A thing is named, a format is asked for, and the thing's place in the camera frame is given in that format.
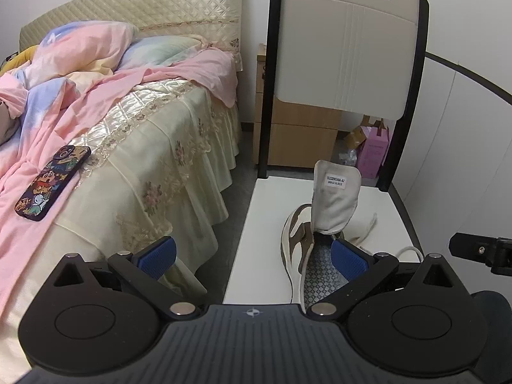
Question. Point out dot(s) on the pink pastel duvet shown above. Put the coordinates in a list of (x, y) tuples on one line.
[(100, 104)]

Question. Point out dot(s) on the white shoelace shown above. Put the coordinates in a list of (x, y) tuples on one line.
[(370, 228)]

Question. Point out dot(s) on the black remote control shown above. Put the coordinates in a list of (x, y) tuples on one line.
[(52, 184)]

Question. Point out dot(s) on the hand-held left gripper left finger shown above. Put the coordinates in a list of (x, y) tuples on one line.
[(158, 258)]

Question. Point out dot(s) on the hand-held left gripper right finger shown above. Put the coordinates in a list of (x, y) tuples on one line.
[(352, 260)]

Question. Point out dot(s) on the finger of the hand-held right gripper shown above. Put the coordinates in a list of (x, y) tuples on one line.
[(476, 248)]

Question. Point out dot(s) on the white and brown sneaker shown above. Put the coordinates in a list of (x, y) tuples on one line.
[(334, 200)]

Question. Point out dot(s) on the pastel pillow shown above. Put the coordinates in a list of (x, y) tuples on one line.
[(160, 50)]

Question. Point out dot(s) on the brown cardboard box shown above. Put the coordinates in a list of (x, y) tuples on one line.
[(354, 138)]

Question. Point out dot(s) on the white chair with black frame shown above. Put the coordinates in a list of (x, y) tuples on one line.
[(348, 48)]

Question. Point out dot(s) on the crumpled clear plastic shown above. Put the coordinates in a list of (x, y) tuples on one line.
[(348, 156)]

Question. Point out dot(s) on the cream quilted bed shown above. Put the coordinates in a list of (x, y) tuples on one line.
[(160, 148)]

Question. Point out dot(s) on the pink carton box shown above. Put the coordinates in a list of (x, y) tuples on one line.
[(374, 152)]

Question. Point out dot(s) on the wooden nightstand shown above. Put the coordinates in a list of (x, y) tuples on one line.
[(300, 132)]

